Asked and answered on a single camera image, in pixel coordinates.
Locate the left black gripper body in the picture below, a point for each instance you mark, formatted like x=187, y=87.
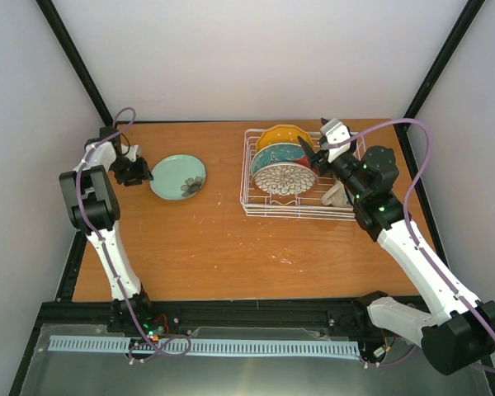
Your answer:
x=127, y=172

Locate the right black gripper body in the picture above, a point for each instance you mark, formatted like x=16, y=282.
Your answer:
x=349, y=177

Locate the cream dragon mug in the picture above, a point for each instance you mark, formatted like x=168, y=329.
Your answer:
x=336, y=196

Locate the white bottom plate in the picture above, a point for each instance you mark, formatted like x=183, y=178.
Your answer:
x=285, y=179

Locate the red teal patterned plate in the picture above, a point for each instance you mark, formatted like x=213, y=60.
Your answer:
x=276, y=153

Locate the orange dotted plate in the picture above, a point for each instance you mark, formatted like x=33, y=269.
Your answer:
x=282, y=134

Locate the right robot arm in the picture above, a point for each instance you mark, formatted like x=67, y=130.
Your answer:
x=458, y=328

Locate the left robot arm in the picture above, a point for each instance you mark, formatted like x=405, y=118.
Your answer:
x=93, y=209

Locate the mint green flower plate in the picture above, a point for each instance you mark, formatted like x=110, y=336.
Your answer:
x=178, y=177

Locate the metal front panel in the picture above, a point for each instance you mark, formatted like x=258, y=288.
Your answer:
x=406, y=371

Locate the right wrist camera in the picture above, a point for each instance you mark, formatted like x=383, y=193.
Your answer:
x=335, y=141

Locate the white wire dish rack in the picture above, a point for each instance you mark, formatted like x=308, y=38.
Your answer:
x=307, y=205

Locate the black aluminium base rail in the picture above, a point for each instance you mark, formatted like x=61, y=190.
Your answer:
x=338, y=317

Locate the left black frame post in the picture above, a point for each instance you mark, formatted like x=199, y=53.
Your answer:
x=60, y=31

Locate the black frame post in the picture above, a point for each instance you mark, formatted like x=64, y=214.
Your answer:
x=452, y=41
x=60, y=31

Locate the light blue cable duct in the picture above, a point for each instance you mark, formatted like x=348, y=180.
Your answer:
x=213, y=347

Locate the right black frame post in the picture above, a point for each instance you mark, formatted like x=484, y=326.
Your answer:
x=452, y=41

